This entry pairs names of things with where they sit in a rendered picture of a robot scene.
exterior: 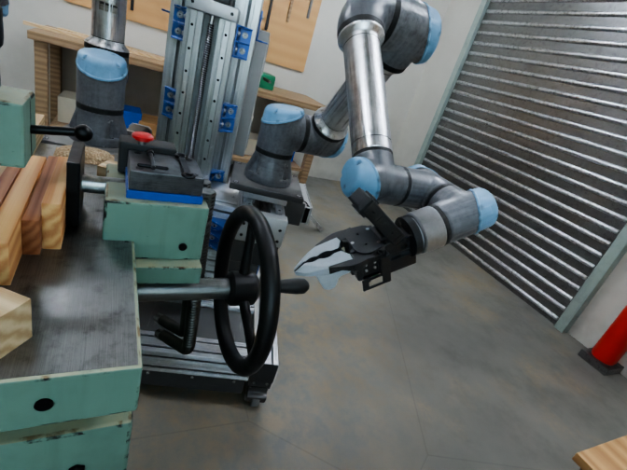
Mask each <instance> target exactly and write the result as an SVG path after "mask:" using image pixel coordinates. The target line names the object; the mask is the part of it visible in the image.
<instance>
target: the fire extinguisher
mask: <svg viewBox="0 0 627 470"><path fill-rule="evenodd" d="M626 352H627V305H626V306H625V308H624V309H623V310H622V312H621V313H620V314H619V316H618V317H617V318H616V319H615V321H614V322H613V323H612V325H611V326H610V327H609V328H608V330H607V331H606V332H605V334H604V335H603V336H602V337H601V338H600V339H599V340H598V342H597V343H596V344H595V345H594V347H593V348H587V349H581V350H580V351H579V353H578V355H579V356H580V357H581V358H582V359H584V360H585V361H586V362H587V363H589V364H590V365H591V366H593V367H594V368H595V369H596V370H598V371H599V372H600V373H601V374H603V375H604V376H607V375H612V374H617V373H621V371H622V370H623V369H624V366H622V365H621V364H619V363H618V361H619V360H620V359H621V357H622V356H623V355H624V354H625V353H626Z"/></svg>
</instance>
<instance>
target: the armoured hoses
mask: <svg viewBox="0 0 627 470"><path fill-rule="evenodd" d="M211 184H212V183H211V181H209V180H208V179H206V178H204V184H203V189H202V197H203V199H204V200H206V203H207V205H208V207H209V215H208V219H207V225H206V230H205V234H204V240H203V245H202V254H201V258H200V262H201V265H202V274H201V278H204V274H205V268H206V261H207V260H206V259H207V256H208V255H207V253H208V249H209V248H208V246H209V240H210V236H211V235H210V233H211V226H212V224H211V223H212V219H213V217H212V216H213V211H214V210H213V209H214V206H215V203H216V192H215V191H214V190H213V189H212V188H211ZM201 302H202V301H201V300H182V307H181V308H182V309H181V316H180V323H178V322H177V321H175V320H173V319H172V318H170V317H168V316H166V315H164V314H162V313H157V314H156V315H155V316H154V319H153V320H154V322H155V323H156V324H158V325H161V326H162V327H164V328H166V329H167V330H169V331H171V332H172V333H174V334H175V335H174V334H172V333H171V332H169V331H167V330H166V329H164V328H160V327H159V328H158V329H157V330H156V331H155V338H157V339H159V340H161V341H162V342H164V343H165V344H167V345H168V346H170V347H171V348H173V349H175V350H176V351H178V352H179V353H182V354H184V355H186V354H190V353H192V352H193V350H194V348H195V344H196V338H197V330H198V322H199V317H200V316H199V315H200V309H201ZM179 337H183V339H181V338H179Z"/></svg>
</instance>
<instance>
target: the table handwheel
mask: <svg viewBox="0 0 627 470"><path fill-rule="evenodd" d="M244 221H246V222H247V223H248V225H247V232H246V237H245V243H244V252H243V256H242V261H241V265H240V269H239V270H231V271H230V272H229V264H230V254H231V249H232V245H233V243H234V239H235V237H236V234H237V232H238V230H239V228H240V226H241V225H242V223H243V222H244ZM255 241H256V243H257V247H258V257H259V265H260V279H261V296H260V311H259V318H258V329H257V333H256V335H255V332H254V327H253V322H252V316H251V310H250V305H254V304H255V302H256V301H257V300H258V296H259V279H258V276H257V275H256V274H255V272H253V271H252V270H250V266H251V260H252V254H253V249H254V244H255ZM137 291H138V302H145V301H174V300H204V299H213V300H214V315H215V323H216V334H217V339H218V343H219V347H220V350H221V352H222V355H223V357H224V360H225V362H226V364H227V365H228V367H229V368H230V369H231V371H232V372H234V373H235V374H237V375H239V376H243V377H247V376H251V375H253V374H255V373H257V372H258V371H259V370H260V369H261V368H262V366H263V365H264V364H265V362H266V360H267V358H268V356H269V354H270V352H271V349H272V345H273V342H274V339H275V334H276V330H277V325H278V319H279V311H280V297H281V280H280V267H279V258H278V253H277V248H276V243H275V239H274V237H273V234H272V229H271V227H270V224H269V222H268V220H267V219H266V217H265V216H264V214H263V213H262V212H261V211H260V210H259V209H258V208H256V207H254V206H252V205H242V206H240V207H238V208H236V209H235V210H234V211H233V212H232V213H231V214H230V216H229V217H228V219H227V221H226V223H225V225H224V228H223V230H222V232H221V236H220V239H219V243H218V247H217V251H216V263H215V272H214V278H200V282H199V283H138V284H137ZM228 304H229V305H230V306H239V308H240V313H241V317H242V321H243V326H244V336H245V342H246V349H247V354H248V355H247V357H246V358H243V357H242V356H241V355H240V353H239V352H238V350H237V347H236V345H235V342H234V339H233V336H232V333H231V329H230V318H229V310H228Z"/></svg>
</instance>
